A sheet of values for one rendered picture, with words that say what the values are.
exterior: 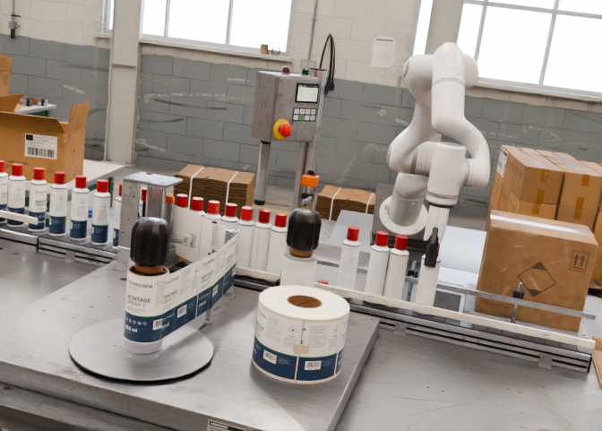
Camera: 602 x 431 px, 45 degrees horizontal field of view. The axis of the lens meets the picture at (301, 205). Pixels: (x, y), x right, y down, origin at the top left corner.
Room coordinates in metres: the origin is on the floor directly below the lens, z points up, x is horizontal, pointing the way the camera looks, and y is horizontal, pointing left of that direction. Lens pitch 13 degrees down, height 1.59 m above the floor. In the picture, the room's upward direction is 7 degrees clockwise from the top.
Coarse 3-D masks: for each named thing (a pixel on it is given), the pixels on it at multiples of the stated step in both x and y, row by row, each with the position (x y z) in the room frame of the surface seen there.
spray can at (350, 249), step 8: (352, 232) 1.94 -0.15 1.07; (344, 240) 1.95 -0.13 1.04; (352, 240) 1.94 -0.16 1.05; (344, 248) 1.94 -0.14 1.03; (352, 248) 1.93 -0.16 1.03; (344, 256) 1.93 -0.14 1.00; (352, 256) 1.93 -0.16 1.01; (344, 264) 1.93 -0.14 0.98; (352, 264) 1.93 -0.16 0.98; (344, 272) 1.93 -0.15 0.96; (352, 272) 1.93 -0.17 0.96; (344, 280) 1.93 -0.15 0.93; (352, 280) 1.93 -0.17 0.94; (344, 288) 1.93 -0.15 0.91; (352, 288) 1.94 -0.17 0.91
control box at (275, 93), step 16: (256, 80) 2.08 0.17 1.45; (272, 80) 2.02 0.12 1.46; (288, 80) 2.03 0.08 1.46; (304, 80) 2.07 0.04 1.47; (320, 80) 2.11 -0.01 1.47; (256, 96) 2.07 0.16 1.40; (272, 96) 2.01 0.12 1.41; (288, 96) 2.04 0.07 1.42; (256, 112) 2.06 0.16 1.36; (272, 112) 2.01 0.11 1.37; (288, 112) 2.04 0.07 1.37; (256, 128) 2.06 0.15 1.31; (272, 128) 2.01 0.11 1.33; (304, 128) 2.08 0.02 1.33
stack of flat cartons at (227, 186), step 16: (176, 176) 5.92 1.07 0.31; (192, 176) 5.99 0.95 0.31; (208, 176) 6.07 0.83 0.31; (224, 176) 6.15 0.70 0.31; (240, 176) 6.24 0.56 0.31; (176, 192) 5.92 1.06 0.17; (192, 192) 5.92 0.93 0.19; (208, 192) 5.91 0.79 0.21; (224, 192) 5.91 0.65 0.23; (240, 192) 5.90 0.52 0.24; (224, 208) 5.91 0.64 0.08; (240, 208) 5.90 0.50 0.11
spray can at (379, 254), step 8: (384, 232) 1.94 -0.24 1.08; (376, 240) 1.93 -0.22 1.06; (384, 240) 1.92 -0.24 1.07; (376, 248) 1.92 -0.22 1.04; (384, 248) 1.92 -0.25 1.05; (376, 256) 1.91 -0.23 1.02; (384, 256) 1.91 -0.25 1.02; (376, 264) 1.91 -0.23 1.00; (384, 264) 1.91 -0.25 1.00; (368, 272) 1.92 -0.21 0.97; (376, 272) 1.91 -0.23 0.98; (384, 272) 1.92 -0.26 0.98; (368, 280) 1.92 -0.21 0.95; (376, 280) 1.91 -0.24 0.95; (368, 288) 1.92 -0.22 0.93; (376, 288) 1.91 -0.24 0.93; (376, 304) 1.91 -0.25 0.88
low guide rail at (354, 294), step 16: (240, 272) 1.98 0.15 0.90; (256, 272) 1.97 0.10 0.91; (320, 288) 1.93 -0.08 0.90; (336, 288) 1.91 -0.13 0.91; (384, 304) 1.88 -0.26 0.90; (400, 304) 1.87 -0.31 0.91; (416, 304) 1.86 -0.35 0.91; (464, 320) 1.83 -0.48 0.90; (480, 320) 1.82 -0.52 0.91; (496, 320) 1.82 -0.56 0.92; (544, 336) 1.78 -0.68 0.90; (560, 336) 1.77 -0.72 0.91
